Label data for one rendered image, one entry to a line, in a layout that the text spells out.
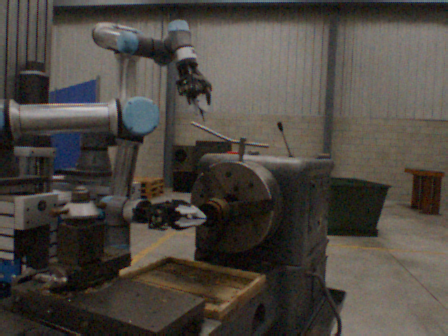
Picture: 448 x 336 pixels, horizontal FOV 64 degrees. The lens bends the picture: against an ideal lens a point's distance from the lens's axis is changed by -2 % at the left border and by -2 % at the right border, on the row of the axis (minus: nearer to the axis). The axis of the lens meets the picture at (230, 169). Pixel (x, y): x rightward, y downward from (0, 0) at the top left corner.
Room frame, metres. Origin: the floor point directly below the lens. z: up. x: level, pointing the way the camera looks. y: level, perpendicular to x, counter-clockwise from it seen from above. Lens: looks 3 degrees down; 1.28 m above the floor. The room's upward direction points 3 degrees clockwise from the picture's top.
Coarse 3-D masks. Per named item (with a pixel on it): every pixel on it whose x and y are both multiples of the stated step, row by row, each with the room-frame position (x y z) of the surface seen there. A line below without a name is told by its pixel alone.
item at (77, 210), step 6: (66, 204) 0.76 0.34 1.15; (72, 204) 0.75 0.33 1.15; (78, 204) 0.75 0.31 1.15; (84, 204) 0.76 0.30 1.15; (90, 204) 0.77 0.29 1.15; (72, 210) 0.75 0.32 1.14; (78, 210) 0.75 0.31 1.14; (84, 210) 0.75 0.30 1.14; (90, 210) 0.76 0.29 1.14; (96, 210) 0.78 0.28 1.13; (66, 216) 0.74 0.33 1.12; (72, 216) 0.74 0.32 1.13; (78, 216) 0.74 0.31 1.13; (84, 216) 0.75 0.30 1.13; (90, 216) 0.75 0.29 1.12; (96, 216) 0.77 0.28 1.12
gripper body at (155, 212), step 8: (144, 200) 1.09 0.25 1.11; (168, 200) 1.09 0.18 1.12; (136, 208) 1.05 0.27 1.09; (144, 208) 1.05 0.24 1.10; (152, 208) 1.02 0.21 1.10; (160, 208) 1.02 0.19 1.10; (168, 208) 1.02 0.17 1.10; (136, 216) 1.05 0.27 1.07; (144, 216) 1.03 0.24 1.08; (152, 216) 1.04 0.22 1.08; (160, 216) 1.02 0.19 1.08; (168, 216) 1.03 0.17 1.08; (176, 216) 1.06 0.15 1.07; (152, 224) 1.04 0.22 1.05; (160, 224) 1.01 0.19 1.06; (168, 224) 1.02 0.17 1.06
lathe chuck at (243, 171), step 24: (216, 168) 1.27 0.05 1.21; (240, 168) 1.23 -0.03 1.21; (192, 192) 1.31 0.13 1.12; (240, 192) 1.23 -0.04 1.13; (264, 192) 1.19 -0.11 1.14; (192, 216) 1.31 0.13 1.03; (240, 216) 1.23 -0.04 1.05; (264, 216) 1.19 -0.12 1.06; (240, 240) 1.22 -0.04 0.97; (264, 240) 1.26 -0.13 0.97
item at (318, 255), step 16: (320, 256) 1.67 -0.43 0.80; (288, 272) 1.30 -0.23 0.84; (320, 272) 1.66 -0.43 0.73; (288, 288) 1.30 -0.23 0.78; (304, 288) 1.43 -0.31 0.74; (320, 288) 1.67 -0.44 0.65; (288, 304) 1.30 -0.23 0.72; (304, 304) 1.44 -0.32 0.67; (320, 304) 1.70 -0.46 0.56; (288, 320) 1.30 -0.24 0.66; (304, 320) 1.46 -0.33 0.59
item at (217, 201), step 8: (208, 200) 1.14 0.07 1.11; (216, 200) 1.14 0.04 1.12; (224, 200) 1.15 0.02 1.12; (200, 208) 1.12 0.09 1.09; (208, 208) 1.17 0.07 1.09; (216, 208) 1.10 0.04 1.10; (224, 208) 1.13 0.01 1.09; (208, 216) 1.16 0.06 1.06; (216, 216) 1.10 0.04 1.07; (224, 216) 1.13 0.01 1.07; (208, 224) 1.11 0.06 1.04; (216, 224) 1.12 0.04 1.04
